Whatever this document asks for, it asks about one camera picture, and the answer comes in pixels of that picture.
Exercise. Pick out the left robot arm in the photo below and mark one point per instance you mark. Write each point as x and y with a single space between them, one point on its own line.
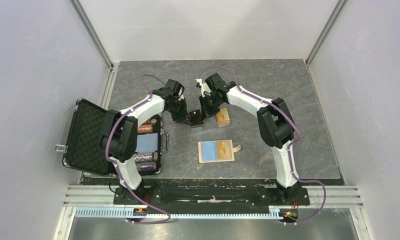
119 133

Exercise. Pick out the clear acrylic card stand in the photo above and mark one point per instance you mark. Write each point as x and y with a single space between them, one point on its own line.
210 123

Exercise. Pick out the black foam-lined case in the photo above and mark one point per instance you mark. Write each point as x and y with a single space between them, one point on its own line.
83 150

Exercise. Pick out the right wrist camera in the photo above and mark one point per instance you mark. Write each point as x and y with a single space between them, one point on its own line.
213 82

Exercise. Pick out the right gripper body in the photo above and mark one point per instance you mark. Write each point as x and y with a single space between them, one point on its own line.
210 100

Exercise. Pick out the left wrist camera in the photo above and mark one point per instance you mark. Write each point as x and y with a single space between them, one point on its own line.
174 88

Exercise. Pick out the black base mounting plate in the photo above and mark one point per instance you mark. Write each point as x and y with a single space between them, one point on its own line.
262 195

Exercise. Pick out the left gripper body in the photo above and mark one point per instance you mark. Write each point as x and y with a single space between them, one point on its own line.
179 110

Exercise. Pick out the white cable duct strip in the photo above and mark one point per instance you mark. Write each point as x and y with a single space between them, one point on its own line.
141 214

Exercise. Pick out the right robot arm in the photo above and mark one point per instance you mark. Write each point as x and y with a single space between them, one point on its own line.
276 126

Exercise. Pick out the orange credit card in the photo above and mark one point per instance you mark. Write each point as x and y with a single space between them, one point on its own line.
224 150

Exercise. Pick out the beige leather card holder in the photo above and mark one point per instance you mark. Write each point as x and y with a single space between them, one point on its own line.
207 152

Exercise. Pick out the chrome case handle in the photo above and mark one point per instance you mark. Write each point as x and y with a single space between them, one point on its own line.
167 140

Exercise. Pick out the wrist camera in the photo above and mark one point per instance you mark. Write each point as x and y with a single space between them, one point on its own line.
213 82
174 88

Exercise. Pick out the black credit card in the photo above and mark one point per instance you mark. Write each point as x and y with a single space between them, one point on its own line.
191 116

